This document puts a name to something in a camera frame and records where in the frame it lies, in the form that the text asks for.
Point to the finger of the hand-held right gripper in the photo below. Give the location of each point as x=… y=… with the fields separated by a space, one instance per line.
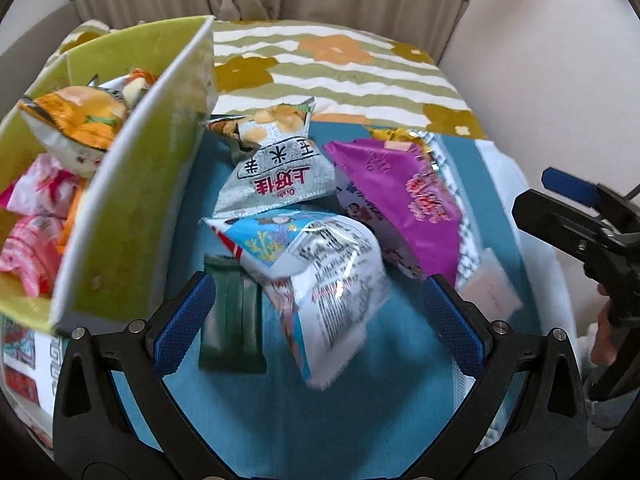
x=555 y=220
x=570 y=185

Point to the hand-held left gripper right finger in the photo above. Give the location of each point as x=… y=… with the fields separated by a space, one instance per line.
x=452 y=325

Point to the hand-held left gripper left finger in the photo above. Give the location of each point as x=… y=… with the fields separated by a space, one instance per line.
x=182 y=325

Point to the green cardboard box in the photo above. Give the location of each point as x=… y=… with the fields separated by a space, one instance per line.
x=130 y=220

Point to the white blue printed snack packet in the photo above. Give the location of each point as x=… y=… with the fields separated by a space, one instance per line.
x=320 y=270

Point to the deep pink snack packet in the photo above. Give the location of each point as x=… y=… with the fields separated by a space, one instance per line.
x=30 y=250

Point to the light pink snack packet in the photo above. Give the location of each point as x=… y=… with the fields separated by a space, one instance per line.
x=45 y=185

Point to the orange burger print snack packet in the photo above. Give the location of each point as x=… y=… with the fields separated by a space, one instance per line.
x=80 y=110

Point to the person's right hand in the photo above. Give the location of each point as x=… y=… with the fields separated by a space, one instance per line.
x=604 y=340

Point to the dark green bar packet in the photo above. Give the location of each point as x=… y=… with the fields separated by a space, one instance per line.
x=230 y=325

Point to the teal patterned tablecloth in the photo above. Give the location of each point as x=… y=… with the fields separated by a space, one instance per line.
x=350 y=410

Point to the purple snack packet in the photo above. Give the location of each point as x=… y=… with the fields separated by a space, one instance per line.
x=400 y=200

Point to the colourful patterned box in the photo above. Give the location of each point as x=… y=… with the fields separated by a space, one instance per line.
x=20 y=365

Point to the silver snack packet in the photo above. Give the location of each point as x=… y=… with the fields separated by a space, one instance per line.
x=280 y=180

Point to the floral striped blanket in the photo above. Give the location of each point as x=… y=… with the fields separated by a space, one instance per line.
x=350 y=85

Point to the grey bed headboard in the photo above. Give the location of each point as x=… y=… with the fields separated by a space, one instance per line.
x=35 y=45

